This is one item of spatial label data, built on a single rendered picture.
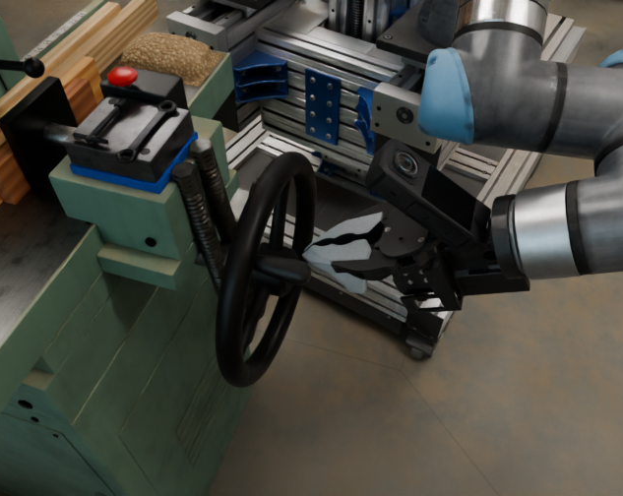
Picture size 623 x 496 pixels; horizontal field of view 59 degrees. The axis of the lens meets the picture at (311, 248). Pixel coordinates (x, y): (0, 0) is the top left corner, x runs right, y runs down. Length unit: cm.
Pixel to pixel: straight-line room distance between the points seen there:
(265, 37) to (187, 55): 49
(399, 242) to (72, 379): 41
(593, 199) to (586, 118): 7
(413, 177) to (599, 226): 14
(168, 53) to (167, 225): 33
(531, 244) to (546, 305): 132
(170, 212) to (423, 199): 26
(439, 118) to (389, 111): 56
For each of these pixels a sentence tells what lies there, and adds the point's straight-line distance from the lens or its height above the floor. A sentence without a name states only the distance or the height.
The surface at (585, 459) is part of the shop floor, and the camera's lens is 157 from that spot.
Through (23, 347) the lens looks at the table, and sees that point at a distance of 61.
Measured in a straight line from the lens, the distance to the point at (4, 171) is 68.
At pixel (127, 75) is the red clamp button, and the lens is 62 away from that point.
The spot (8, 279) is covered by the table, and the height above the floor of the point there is 90.
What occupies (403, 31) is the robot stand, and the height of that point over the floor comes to 82.
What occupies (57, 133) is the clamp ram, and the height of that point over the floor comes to 96.
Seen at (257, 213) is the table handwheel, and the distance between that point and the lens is 55.
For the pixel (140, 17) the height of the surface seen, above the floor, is 92.
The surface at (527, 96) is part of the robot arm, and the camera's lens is 48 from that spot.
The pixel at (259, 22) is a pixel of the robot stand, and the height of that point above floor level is 74.
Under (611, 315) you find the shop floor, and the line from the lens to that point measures 183.
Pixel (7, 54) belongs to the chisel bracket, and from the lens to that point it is 69.
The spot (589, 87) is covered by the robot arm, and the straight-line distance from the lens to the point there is 50.
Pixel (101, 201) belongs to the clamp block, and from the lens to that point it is 61.
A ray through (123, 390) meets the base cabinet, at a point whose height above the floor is 64.
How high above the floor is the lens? 134
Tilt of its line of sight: 49 degrees down
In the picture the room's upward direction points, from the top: straight up
